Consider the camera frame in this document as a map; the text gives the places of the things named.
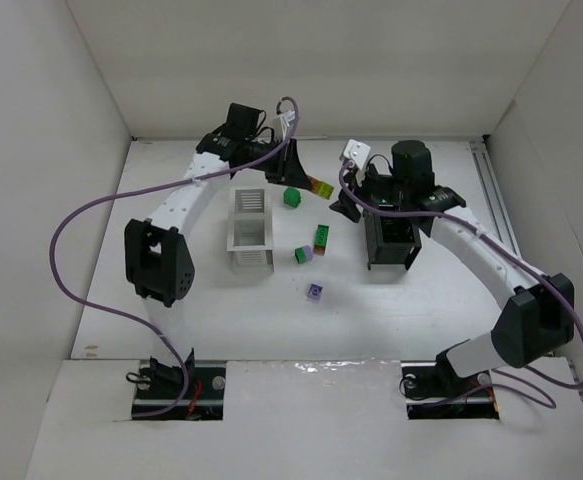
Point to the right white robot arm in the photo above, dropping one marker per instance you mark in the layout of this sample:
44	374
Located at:
536	309

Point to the orange lego brick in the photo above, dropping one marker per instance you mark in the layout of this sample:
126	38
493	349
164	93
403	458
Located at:
315	185

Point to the white two-cell container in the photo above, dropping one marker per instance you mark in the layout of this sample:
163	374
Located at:
250	243

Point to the black two-cell container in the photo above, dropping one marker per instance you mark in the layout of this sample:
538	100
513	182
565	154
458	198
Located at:
390	241

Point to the long green lego brick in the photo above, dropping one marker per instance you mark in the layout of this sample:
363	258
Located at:
321	236

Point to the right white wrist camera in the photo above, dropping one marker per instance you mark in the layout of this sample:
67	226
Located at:
356	152

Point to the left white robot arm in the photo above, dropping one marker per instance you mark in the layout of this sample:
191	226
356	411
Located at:
158	262

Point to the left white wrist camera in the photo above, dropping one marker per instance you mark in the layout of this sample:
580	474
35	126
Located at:
282	123

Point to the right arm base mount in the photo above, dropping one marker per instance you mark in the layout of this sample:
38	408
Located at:
428	397

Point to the white foam front board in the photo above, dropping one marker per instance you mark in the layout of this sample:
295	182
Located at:
290	420

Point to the purple lego square brick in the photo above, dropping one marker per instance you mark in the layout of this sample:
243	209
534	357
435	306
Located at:
314	292

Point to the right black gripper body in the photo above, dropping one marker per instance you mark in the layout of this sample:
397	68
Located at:
391	236

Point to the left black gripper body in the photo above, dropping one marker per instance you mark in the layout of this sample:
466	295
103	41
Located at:
285	161

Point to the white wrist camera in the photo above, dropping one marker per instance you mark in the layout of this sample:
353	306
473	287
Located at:
282	123
356	152

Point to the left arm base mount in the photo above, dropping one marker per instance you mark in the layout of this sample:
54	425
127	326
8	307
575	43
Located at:
158	392

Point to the green lego cube top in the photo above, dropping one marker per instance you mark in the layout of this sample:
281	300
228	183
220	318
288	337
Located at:
292	197

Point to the yellow-green lego brick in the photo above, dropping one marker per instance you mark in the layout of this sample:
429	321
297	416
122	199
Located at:
325	190

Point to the aluminium rail right side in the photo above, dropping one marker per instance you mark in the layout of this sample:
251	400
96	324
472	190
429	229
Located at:
502	225

